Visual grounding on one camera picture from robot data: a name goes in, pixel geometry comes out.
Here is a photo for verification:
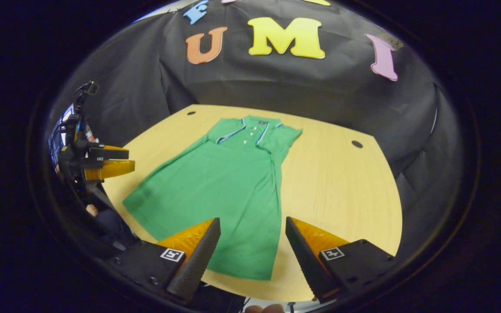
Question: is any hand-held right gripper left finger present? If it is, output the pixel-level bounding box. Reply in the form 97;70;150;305
107;217;221;304

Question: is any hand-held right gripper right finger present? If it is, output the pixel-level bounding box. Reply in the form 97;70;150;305
285;216;397;304

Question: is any green T-shirt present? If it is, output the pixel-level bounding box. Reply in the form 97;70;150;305
122;115;303;281

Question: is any computer monitor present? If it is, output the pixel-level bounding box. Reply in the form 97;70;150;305
50;115;66;166

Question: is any person's dark clothing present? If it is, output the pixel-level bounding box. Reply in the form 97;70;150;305
83;183;142;257

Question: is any black backdrop cloth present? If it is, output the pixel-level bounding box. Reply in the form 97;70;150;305
53;0;466;261

